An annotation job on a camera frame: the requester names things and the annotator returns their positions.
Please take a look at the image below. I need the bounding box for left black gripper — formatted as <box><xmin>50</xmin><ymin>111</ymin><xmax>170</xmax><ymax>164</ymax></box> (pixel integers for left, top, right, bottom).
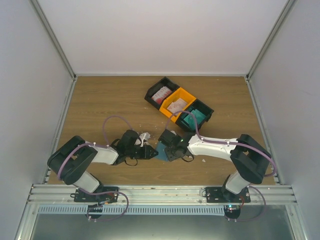
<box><xmin>126</xmin><ymin>145</ymin><xmax>158</xmax><ymax>160</ymax></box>

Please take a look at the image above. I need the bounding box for blue card holder wallet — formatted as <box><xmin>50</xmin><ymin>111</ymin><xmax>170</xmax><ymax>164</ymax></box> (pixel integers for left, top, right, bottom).
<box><xmin>155</xmin><ymin>142</ymin><xmax>169</xmax><ymax>162</ymax></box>

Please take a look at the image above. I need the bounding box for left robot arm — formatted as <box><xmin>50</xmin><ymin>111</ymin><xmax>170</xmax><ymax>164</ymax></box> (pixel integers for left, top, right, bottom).
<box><xmin>47</xmin><ymin>129</ymin><xmax>159</xmax><ymax>202</ymax></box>

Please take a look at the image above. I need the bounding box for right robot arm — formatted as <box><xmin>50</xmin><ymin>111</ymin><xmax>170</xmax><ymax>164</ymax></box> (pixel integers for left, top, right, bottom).
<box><xmin>158</xmin><ymin>129</ymin><xmax>277</xmax><ymax>203</ymax></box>

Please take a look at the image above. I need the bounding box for teal cards stack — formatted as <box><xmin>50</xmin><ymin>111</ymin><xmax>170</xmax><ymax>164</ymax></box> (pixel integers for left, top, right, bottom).
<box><xmin>181</xmin><ymin>106</ymin><xmax>208</xmax><ymax>131</ymax></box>

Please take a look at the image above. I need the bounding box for white red cards pile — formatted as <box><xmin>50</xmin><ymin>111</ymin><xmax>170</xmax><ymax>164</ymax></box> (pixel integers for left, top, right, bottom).
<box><xmin>167</xmin><ymin>98</ymin><xmax>188</xmax><ymax>114</ymax></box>

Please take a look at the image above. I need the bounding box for red white cards stack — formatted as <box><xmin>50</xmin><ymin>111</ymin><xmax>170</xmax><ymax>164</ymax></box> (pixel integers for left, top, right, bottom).
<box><xmin>151</xmin><ymin>86</ymin><xmax>172</xmax><ymax>105</ymax></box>

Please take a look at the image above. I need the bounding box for right black bin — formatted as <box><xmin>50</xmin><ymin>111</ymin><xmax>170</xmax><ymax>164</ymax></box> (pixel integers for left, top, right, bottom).
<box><xmin>175</xmin><ymin>99</ymin><xmax>214</xmax><ymax>133</ymax></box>

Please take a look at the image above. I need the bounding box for black bin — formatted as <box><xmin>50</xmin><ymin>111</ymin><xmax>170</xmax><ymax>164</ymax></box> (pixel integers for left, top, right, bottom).
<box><xmin>175</xmin><ymin>99</ymin><xmax>214</xmax><ymax>133</ymax></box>
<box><xmin>144</xmin><ymin>77</ymin><xmax>180</xmax><ymax>110</ymax></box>

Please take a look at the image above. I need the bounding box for yellow bin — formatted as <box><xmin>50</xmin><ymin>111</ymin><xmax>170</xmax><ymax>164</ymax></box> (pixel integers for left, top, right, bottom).
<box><xmin>159</xmin><ymin>87</ymin><xmax>196</xmax><ymax>123</ymax></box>

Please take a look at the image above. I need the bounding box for left black bin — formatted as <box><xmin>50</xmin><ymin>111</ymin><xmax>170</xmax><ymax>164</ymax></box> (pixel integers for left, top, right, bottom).
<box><xmin>144</xmin><ymin>77</ymin><xmax>180</xmax><ymax>110</ymax></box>

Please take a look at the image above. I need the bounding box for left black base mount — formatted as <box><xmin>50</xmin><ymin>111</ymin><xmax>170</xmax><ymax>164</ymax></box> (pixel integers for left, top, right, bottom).
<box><xmin>70</xmin><ymin>186</ymin><xmax>119</xmax><ymax>204</ymax></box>

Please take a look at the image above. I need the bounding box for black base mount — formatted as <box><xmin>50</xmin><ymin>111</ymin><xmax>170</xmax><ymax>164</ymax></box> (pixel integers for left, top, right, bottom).
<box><xmin>201</xmin><ymin>186</ymin><xmax>251</xmax><ymax>204</ymax></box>
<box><xmin>70</xmin><ymin>186</ymin><xmax>119</xmax><ymax>204</ymax></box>

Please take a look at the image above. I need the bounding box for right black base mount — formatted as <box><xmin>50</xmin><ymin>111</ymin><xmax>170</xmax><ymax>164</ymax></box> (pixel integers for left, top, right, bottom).
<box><xmin>201</xmin><ymin>186</ymin><xmax>251</xmax><ymax>204</ymax></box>

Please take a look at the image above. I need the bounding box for grey slotted cable duct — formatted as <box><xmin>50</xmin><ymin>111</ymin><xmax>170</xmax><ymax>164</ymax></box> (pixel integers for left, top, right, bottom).
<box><xmin>38</xmin><ymin>204</ymin><xmax>225</xmax><ymax>216</ymax></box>

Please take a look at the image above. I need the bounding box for aluminium front rail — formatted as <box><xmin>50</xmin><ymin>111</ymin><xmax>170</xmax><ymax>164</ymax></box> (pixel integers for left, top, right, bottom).
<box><xmin>27</xmin><ymin>184</ymin><xmax>298</xmax><ymax>206</ymax></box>

